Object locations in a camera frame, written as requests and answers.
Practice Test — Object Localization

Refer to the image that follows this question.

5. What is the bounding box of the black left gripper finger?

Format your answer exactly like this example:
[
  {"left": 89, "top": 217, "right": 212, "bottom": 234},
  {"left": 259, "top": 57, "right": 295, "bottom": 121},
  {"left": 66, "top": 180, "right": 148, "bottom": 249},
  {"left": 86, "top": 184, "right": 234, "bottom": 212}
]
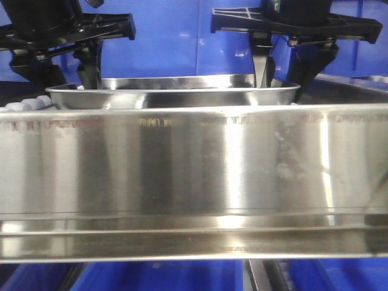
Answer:
[
  {"left": 73, "top": 41, "right": 103, "bottom": 89},
  {"left": 10, "top": 53, "right": 67, "bottom": 86}
]

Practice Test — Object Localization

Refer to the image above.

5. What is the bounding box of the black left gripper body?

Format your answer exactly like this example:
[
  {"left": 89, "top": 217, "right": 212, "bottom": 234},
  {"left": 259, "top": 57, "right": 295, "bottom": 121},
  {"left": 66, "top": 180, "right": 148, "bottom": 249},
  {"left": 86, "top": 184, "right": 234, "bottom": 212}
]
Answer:
[{"left": 1, "top": 1, "right": 136, "bottom": 59}]

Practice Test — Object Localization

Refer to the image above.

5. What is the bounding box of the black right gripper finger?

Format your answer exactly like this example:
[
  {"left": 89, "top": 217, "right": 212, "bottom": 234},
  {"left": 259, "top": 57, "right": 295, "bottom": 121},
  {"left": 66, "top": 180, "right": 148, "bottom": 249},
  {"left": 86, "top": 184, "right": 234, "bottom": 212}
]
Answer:
[
  {"left": 287, "top": 39, "right": 339, "bottom": 102},
  {"left": 249, "top": 32, "right": 276, "bottom": 88}
]

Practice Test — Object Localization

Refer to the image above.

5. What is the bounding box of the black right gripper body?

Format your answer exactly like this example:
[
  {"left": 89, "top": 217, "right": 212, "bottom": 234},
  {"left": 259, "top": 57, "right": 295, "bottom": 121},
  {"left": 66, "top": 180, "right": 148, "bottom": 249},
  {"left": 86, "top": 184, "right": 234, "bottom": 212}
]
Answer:
[{"left": 210, "top": 1, "right": 383, "bottom": 44}]

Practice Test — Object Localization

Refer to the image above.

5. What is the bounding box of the silver metal tray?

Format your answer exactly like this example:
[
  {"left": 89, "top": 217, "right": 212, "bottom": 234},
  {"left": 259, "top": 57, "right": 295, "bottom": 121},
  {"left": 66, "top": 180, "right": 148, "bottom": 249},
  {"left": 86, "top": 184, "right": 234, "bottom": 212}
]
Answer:
[{"left": 46, "top": 74, "right": 299, "bottom": 110}]

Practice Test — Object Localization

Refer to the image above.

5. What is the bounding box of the white conveyor rollers left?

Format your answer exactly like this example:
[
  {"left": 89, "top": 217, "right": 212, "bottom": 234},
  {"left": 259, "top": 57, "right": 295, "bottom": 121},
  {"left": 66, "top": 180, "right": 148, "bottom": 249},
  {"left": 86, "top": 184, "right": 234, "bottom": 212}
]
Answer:
[{"left": 1, "top": 95, "right": 54, "bottom": 112}]

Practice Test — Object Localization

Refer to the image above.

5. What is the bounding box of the blue bin upper right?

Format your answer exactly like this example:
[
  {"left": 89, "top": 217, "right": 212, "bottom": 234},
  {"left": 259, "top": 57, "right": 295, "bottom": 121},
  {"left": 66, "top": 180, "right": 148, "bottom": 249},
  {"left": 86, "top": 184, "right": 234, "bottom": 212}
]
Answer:
[{"left": 322, "top": 0, "right": 387, "bottom": 78}]

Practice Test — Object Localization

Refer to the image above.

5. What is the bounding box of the large blue bin behind tray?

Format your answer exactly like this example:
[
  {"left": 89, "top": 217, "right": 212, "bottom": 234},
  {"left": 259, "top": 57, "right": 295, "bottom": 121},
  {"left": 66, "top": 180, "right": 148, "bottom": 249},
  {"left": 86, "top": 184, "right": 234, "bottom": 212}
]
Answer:
[{"left": 56, "top": 0, "right": 299, "bottom": 80}]

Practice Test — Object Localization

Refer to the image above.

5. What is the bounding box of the blue bin below left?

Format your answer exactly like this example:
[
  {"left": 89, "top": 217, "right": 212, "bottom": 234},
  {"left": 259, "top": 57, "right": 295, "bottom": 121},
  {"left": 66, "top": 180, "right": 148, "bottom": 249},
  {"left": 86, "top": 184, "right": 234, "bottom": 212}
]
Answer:
[{"left": 71, "top": 260, "right": 244, "bottom": 290}]

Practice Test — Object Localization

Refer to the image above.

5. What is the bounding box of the blue bin below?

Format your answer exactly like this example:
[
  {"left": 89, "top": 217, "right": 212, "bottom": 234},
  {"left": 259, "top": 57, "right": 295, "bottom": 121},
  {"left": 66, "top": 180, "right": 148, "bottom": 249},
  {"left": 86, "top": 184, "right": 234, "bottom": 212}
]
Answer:
[
  {"left": 289, "top": 258, "right": 387, "bottom": 290},
  {"left": 71, "top": 260, "right": 244, "bottom": 290}
]

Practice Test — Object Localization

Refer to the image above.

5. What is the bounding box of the blue bin below right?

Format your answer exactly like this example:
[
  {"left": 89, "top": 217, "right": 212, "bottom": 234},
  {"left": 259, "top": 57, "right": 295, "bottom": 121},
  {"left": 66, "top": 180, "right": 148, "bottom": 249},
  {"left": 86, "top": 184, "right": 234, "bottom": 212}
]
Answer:
[{"left": 289, "top": 258, "right": 387, "bottom": 290}]

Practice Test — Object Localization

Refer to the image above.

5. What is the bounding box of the steel shelf front rail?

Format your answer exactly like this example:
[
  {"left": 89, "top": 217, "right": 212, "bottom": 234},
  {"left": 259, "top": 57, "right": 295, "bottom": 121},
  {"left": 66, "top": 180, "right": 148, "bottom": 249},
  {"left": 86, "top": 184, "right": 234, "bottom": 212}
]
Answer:
[{"left": 1, "top": 104, "right": 387, "bottom": 263}]

